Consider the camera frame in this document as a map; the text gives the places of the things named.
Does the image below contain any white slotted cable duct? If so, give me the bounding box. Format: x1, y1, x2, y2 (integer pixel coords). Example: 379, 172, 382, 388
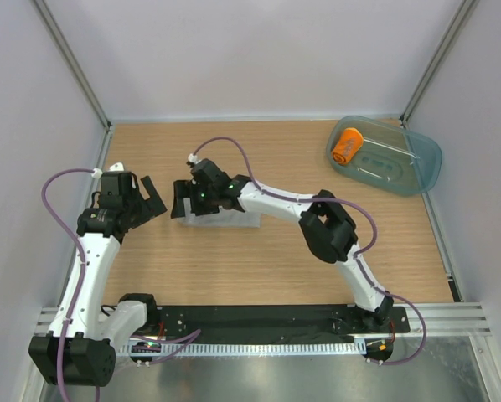
116, 340, 366, 358

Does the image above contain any left aluminium corner post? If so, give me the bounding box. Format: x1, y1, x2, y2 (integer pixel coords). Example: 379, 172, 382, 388
32, 0, 112, 131

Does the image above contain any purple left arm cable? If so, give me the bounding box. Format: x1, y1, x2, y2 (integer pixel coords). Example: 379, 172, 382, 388
40, 167, 204, 402

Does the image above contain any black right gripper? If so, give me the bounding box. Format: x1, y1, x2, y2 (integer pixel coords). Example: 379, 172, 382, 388
172, 178, 220, 219

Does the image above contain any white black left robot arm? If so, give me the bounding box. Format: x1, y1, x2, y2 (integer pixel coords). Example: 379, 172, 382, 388
28, 162, 167, 387

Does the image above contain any orange yellow grey giraffe towel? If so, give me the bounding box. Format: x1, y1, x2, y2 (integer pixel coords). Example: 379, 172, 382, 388
331, 127, 364, 166

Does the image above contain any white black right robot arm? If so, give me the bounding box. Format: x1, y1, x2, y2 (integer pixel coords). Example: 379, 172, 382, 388
171, 159, 394, 332

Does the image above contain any light grey panda towel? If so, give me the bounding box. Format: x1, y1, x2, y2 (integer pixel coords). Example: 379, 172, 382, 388
176, 198, 261, 229

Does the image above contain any right aluminium corner post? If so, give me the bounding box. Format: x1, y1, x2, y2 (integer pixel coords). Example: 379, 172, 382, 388
400, 0, 479, 128

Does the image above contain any teal transparent plastic tub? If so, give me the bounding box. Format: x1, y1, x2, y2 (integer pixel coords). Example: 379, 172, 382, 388
325, 116, 442, 197

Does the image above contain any aluminium frame rail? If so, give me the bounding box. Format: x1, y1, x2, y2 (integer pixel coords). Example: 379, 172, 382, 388
34, 302, 492, 338

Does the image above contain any aluminium corner post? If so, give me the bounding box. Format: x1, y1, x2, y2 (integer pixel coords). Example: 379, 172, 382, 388
400, 0, 479, 128
32, 0, 112, 131

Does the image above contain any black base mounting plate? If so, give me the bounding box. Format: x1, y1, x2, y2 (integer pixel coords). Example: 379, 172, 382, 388
158, 304, 411, 345

